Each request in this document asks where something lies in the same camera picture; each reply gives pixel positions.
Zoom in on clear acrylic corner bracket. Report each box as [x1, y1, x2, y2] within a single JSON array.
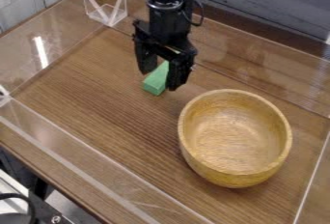
[[82, 0, 128, 27]]

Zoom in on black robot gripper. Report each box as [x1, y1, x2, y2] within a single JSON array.
[[132, 0, 199, 91]]

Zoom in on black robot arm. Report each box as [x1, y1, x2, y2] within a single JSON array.
[[132, 0, 200, 91]]

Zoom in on clear acrylic tray walls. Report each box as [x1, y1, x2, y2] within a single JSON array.
[[0, 0, 330, 224]]

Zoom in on black cable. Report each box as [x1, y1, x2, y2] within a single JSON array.
[[0, 192, 37, 224]]

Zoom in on brown wooden bowl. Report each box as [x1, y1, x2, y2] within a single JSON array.
[[177, 89, 292, 188]]

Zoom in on green rectangular block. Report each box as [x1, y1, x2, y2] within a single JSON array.
[[140, 47, 183, 97]]

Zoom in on black metal clamp bracket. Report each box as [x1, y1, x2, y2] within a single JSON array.
[[28, 192, 78, 224]]

